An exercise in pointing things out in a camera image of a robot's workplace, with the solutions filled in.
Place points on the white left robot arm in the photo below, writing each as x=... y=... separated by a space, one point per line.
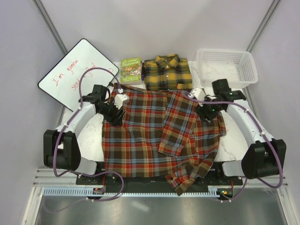
x=61 y=148

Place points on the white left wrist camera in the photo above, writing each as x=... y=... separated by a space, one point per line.
x=120 y=100

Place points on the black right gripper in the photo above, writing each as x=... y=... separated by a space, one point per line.
x=201 y=110

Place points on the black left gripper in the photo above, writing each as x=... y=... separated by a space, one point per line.
x=116 y=120

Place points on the red brown plaid shirt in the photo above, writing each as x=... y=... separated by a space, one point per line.
x=161 y=135

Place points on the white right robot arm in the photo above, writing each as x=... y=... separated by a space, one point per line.
x=265 y=155

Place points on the white plastic basket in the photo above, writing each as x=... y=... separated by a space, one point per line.
x=238 y=67

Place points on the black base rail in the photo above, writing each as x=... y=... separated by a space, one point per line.
x=156 y=185

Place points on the green treehouse book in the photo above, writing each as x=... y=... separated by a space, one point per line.
x=131 y=71

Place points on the white dry-erase board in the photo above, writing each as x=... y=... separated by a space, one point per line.
x=62 y=81

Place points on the folded yellow plaid shirt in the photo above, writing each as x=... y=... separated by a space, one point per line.
x=167 y=73

